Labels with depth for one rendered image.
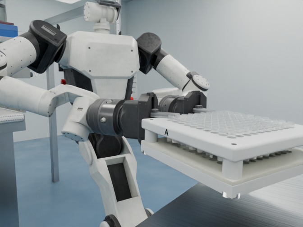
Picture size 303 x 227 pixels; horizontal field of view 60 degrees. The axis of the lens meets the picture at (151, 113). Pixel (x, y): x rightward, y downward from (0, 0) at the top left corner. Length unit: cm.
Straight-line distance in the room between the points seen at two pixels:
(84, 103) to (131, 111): 14
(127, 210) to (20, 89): 52
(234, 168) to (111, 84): 68
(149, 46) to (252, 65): 346
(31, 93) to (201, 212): 47
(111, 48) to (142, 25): 515
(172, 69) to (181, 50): 418
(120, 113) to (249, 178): 32
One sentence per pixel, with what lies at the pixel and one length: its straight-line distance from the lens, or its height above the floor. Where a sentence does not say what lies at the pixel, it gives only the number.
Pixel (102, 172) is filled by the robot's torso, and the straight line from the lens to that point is 96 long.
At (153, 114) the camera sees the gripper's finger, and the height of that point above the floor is 104.
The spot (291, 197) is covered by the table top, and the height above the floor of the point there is 89.
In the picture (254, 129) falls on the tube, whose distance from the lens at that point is 45.
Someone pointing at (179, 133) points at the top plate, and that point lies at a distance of 44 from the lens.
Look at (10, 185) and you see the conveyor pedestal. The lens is 197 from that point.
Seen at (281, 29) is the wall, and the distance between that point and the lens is 436.
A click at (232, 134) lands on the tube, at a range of 41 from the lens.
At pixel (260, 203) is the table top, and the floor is 89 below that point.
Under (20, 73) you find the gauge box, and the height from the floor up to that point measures 115.
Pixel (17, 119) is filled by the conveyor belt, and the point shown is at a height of 88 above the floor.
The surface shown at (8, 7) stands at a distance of 169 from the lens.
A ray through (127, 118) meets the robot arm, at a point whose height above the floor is 103.
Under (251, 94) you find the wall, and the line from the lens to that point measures 446.
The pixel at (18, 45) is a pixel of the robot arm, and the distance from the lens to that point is 88.
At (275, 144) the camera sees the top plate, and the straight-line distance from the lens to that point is 43.
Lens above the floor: 111
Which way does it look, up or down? 7 degrees down
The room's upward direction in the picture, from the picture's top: straight up
